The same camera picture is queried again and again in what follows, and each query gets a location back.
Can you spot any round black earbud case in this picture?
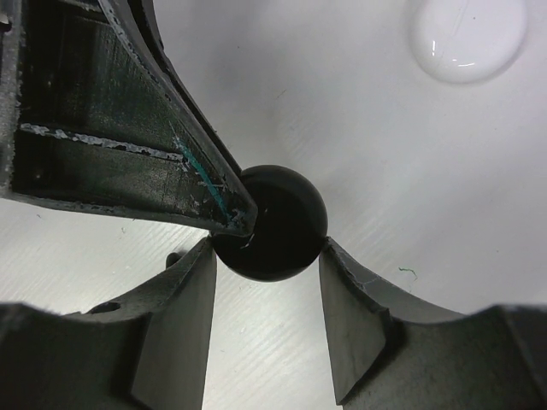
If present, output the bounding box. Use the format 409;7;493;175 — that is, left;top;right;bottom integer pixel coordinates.
211;165;328;282

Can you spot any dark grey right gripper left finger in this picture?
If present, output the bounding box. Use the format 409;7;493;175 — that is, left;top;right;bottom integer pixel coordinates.
1;238;217;409

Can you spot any round white earbud case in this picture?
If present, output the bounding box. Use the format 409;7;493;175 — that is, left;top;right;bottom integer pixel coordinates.
409;1;528;84

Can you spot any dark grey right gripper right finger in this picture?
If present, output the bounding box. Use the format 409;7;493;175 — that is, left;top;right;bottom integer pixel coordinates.
319;239;546;409

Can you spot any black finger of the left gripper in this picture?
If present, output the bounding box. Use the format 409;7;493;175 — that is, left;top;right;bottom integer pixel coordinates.
1;1;257;236

